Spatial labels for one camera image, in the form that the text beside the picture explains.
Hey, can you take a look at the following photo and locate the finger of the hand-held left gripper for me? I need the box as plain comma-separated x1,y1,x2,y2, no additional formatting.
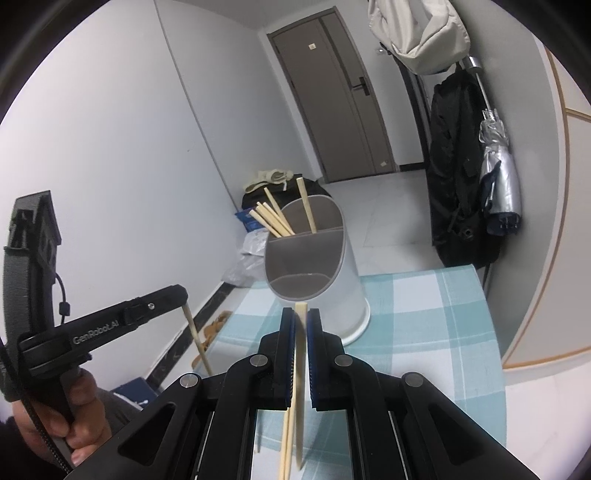
130,285,189,320

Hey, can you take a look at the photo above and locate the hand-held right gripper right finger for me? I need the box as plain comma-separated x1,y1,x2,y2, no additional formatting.
307,308,527,480

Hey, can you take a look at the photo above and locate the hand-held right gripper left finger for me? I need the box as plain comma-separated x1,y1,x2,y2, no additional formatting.
113,308,298,480

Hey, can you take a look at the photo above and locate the wooden chopstick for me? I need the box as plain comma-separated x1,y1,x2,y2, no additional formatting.
250,209,283,239
249,213,276,239
296,176,318,234
183,305,214,377
263,186,296,236
294,302,308,468
278,406,295,480
257,201,291,237

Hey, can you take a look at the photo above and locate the white and grey utensil holder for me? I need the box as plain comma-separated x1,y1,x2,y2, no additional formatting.
264,195,371,346

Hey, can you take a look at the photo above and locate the person's left hand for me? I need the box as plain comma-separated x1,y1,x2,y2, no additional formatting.
9,368,113,467

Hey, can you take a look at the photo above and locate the large grey plastic parcel bag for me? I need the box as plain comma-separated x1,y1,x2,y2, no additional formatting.
223,254,267,288

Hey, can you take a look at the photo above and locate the dark blue box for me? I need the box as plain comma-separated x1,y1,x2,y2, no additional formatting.
113,379,158,409

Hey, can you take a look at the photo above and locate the teal plaid tablecloth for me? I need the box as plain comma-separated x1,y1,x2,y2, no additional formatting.
217,265,506,480

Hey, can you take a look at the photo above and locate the small grey plastic parcel bag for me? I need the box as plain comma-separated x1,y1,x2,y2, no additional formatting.
242,229,269,257

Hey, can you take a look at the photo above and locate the cream cloth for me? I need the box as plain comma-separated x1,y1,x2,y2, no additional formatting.
244,169,294,193

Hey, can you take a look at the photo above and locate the black bag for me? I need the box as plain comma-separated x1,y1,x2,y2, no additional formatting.
242,178,331,217

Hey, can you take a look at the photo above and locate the black hanging jacket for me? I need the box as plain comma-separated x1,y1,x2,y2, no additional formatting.
427,65,502,269

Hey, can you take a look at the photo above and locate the silver folded umbrella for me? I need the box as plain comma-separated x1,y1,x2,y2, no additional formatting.
478,108,523,237

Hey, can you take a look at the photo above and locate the grey-brown door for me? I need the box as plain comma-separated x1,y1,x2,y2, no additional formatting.
268,11,398,184

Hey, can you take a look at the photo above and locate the dark framed door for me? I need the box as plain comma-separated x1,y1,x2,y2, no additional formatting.
396,58,428,172

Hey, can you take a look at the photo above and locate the white cabinet panel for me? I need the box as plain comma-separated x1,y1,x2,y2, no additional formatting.
501,41,591,370

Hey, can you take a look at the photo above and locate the metal hanging rod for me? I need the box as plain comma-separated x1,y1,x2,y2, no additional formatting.
461,55,491,112

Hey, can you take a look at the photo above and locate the white hanging bag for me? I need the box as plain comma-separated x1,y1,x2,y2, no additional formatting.
368,0,472,75

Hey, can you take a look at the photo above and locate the black coiled cable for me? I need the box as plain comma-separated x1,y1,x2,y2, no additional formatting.
18,392,75,474

